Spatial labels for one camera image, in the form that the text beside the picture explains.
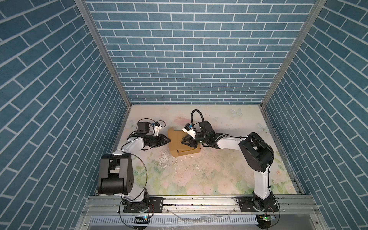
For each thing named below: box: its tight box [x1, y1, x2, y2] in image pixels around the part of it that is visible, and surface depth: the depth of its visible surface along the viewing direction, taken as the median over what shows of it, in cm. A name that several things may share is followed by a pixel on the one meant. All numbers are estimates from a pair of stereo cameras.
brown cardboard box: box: [167, 127, 201, 158], surface depth 90 cm
